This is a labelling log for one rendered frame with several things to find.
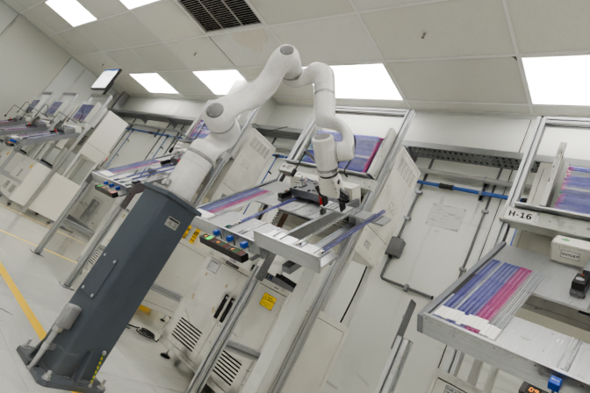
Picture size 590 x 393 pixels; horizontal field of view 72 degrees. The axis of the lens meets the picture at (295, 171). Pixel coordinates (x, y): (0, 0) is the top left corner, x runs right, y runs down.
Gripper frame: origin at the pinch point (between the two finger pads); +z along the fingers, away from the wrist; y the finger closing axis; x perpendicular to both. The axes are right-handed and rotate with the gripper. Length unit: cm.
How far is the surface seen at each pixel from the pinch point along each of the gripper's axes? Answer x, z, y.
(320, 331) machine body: 3, 85, 22
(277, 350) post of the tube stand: 48, 36, -3
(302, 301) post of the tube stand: 30.8, 26.1, -2.9
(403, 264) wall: -132, 153, 52
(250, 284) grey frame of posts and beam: 36.3, 24.6, 21.6
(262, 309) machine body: 26, 55, 34
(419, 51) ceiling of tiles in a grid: -231, -5, 79
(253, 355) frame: 46, 58, 21
